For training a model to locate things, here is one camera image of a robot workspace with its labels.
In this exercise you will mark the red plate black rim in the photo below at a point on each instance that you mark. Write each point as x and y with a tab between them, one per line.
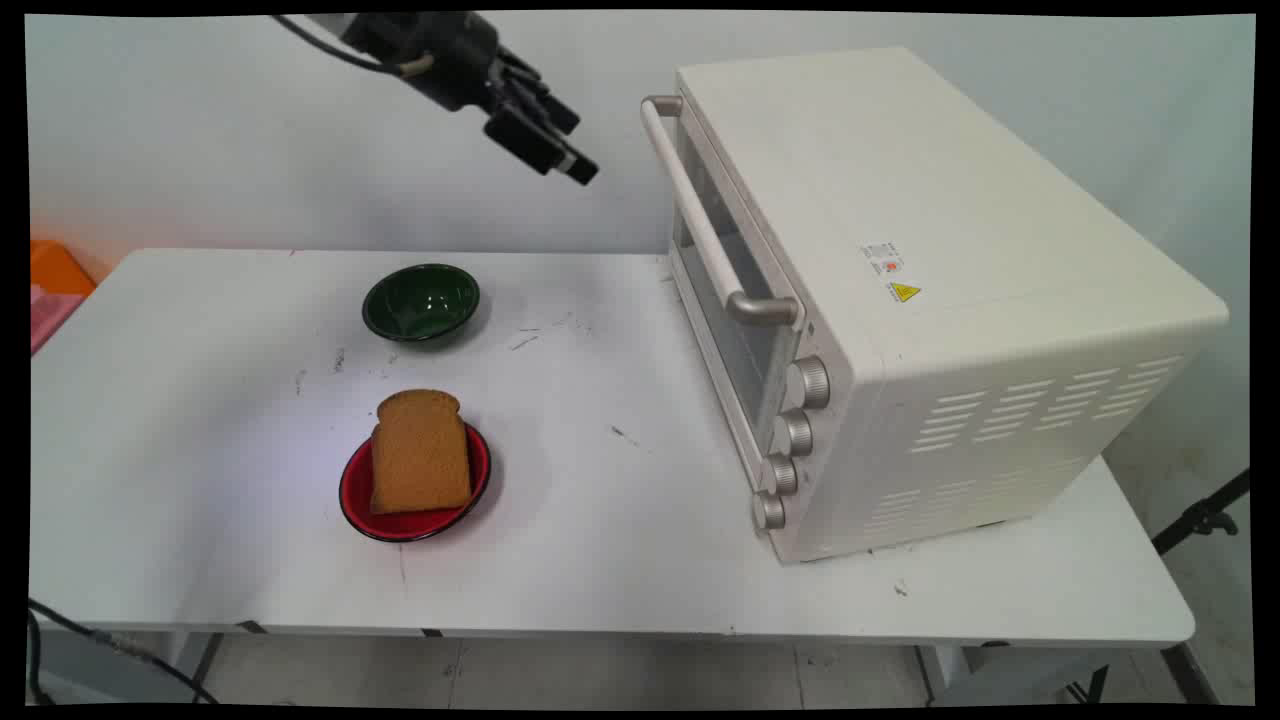
355	495

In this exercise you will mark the pink box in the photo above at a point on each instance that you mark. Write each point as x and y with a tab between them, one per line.
48	315

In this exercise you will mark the silver oven knob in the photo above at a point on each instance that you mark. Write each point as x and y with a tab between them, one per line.
795	433
810	382
781	475
769	511

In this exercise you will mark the orange box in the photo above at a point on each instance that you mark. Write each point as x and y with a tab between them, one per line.
58	268

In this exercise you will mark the yellow warning sticker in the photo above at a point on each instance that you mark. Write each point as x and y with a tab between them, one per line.
904	292

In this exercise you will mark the cream toaster oven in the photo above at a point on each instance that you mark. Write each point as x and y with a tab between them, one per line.
960	300

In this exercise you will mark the white label sticker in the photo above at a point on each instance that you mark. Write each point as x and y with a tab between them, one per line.
883	257

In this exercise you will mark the brown bread slice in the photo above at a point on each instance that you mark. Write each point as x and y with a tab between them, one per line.
420	455

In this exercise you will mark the black table leg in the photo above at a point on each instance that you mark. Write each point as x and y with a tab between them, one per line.
207	662
1190	675

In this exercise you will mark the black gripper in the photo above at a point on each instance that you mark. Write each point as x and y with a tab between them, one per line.
440	55

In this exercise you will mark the dark green bowl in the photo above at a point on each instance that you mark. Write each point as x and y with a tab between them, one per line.
420	302

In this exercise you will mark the black tripod stand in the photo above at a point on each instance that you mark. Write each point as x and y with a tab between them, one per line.
1200	518

